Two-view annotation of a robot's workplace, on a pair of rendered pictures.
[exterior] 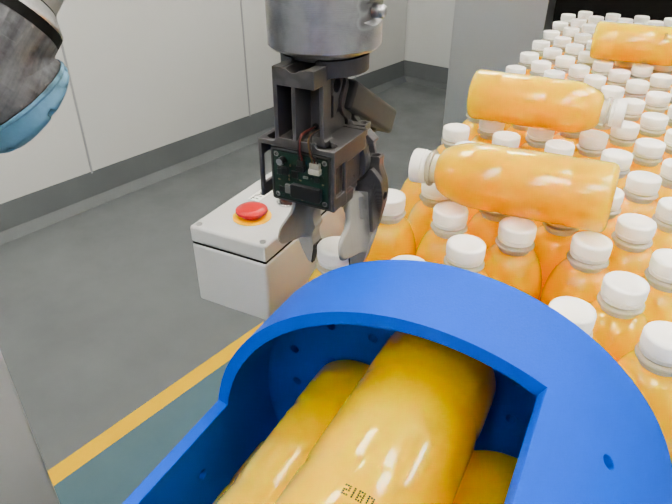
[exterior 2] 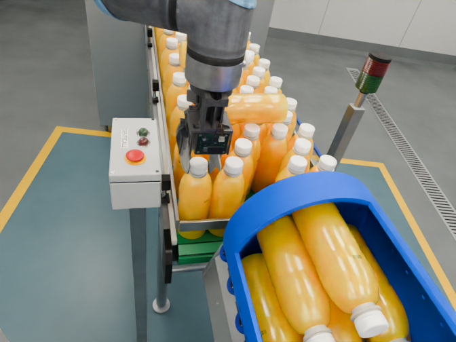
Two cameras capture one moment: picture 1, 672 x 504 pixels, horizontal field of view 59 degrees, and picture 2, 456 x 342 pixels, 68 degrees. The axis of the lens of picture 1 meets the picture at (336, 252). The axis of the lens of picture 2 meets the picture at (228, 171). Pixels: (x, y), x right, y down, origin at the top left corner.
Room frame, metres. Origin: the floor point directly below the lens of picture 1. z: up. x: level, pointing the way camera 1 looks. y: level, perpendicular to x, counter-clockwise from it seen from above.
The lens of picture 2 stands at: (0.10, 0.34, 1.56)
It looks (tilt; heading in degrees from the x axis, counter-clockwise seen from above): 41 degrees down; 313
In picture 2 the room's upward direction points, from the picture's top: 11 degrees clockwise
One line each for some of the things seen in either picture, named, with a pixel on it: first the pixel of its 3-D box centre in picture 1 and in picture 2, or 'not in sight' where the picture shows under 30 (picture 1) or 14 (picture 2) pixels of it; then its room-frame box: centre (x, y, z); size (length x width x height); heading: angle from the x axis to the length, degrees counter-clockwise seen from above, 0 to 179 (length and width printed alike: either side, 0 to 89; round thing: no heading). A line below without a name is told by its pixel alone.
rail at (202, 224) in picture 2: not in sight; (263, 220); (0.39, -0.13, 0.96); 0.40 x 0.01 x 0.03; 63
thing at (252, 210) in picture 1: (251, 211); (135, 155); (0.59, 0.10, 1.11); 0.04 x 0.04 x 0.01
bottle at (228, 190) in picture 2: not in sight; (226, 199); (0.47, -0.07, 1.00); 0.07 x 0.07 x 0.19
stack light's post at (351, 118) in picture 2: not in sight; (303, 222); (0.49, -0.59, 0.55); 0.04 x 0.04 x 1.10; 63
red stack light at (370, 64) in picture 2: not in sight; (376, 65); (0.49, -0.59, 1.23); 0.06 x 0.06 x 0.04
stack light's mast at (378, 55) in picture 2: not in sight; (368, 82); (0.49, -0.59, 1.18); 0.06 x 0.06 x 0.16
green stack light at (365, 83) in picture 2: not in sight; (369, 80); (0.49, -0.59, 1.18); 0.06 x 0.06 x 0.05
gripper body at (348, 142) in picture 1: (321, 126); (208, 115); (0.48, 0.01, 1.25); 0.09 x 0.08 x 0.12; 152
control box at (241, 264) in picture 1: (277, 234); (135, 160); (0.64, 0.07, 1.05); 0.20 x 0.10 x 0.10; 153
